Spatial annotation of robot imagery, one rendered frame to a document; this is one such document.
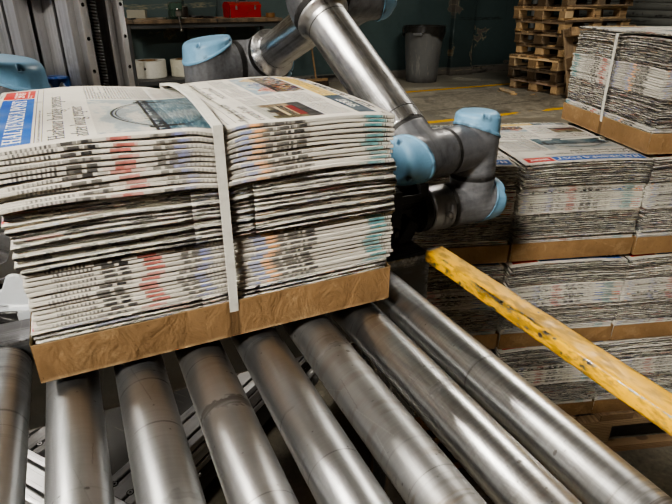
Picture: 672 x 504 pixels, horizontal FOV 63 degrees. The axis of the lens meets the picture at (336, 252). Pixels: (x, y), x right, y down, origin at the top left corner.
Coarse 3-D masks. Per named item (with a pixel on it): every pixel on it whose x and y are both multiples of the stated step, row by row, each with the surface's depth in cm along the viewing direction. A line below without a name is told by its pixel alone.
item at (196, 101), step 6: (162, 84) 70; (168, 84) 66; (174, 84) 63; (180, 84) 63; (180, 90) 59; (186, 90) 59; (186, 96) 57; (192, 96) 56; (192, 102) 55; (198, 102) 54; (198, 108) 53; (204, 108) 52; (204, 114) 51; (210, 114) 51; (210, 120) 50; (216, 120) 50
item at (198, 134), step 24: (168, 96) 65; (192, 120) 52; (240, 120) 51; (192, 144) 48; (240, 144) 50; (192, 168) 49; (240, 168) 52; (192, 192) 51; (216, 192) 52; (240, 192) 53; (216, 216) 52; (240, 216) 54; (216, 240) 53; (240, 240) 55; (216, 264) 55; (240, 264) 56; (216, 288) 56; (240, 288) 57
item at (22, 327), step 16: (400, 256) 78; (416, 256) 78; (400, 272) 78; (416, 272) 79; (416, 288) 81; (0, 336) 60; (16, 336) 60; (288, 336) 74; (32, 368) 61; (112, 368) 65; (176, 368) 68; (240, 368) 73; (32, 384) 61; (112, 384) 65; (176, 384) 69; (32, 400) 62; (112, 400) 66; (32, 416) 63
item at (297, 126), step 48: (240, 96) 63; (288, 96) 62; (336, 96) 62; (288, 144) 53; (336, 144) 55; (384, 144) 57; (288, 192) 54; (336, 192) 57; (384, 192) 59; (288, 240) 57; (336, 240) 60; (384, 240) 63
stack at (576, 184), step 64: (512, 128) 140; (576, 128) 139; (512, 192) 113; (576, 192) 116; (640, 192) 118; (640, 256) 125; (576, 320) 130; (640, 320) 132; (576, 384) 138; (640, 448) 151
